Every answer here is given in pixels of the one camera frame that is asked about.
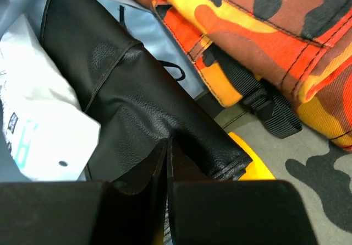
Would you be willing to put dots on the black leather pouch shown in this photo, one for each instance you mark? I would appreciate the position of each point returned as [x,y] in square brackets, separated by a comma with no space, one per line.
[129,93]

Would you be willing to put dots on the green yellow camouflage garment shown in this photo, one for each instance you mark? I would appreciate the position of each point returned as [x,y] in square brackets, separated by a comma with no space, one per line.
[319,170]

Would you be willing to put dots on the white wet wipes packet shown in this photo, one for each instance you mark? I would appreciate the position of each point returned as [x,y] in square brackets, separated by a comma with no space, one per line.
[46,132]

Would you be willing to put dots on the orange camouflage garment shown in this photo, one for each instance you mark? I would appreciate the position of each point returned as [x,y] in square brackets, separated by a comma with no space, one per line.
[302,47]

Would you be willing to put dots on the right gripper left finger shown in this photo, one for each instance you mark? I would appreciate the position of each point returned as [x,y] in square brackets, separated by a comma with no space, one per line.
[129,210]

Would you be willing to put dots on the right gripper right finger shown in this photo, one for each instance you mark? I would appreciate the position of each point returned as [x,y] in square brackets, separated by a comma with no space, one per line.
[206,211]

